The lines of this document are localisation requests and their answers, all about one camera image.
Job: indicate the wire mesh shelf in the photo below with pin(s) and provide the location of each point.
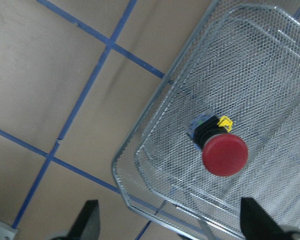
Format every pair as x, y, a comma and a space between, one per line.
242, 61

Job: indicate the red emergency push button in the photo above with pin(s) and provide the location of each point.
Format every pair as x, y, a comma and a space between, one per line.
223, 154

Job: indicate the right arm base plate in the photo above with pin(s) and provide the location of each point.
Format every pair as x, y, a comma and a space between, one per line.
7, 232

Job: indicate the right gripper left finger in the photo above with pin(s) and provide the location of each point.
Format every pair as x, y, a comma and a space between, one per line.
87, 225

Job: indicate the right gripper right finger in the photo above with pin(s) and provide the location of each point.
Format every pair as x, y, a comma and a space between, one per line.
257, 224

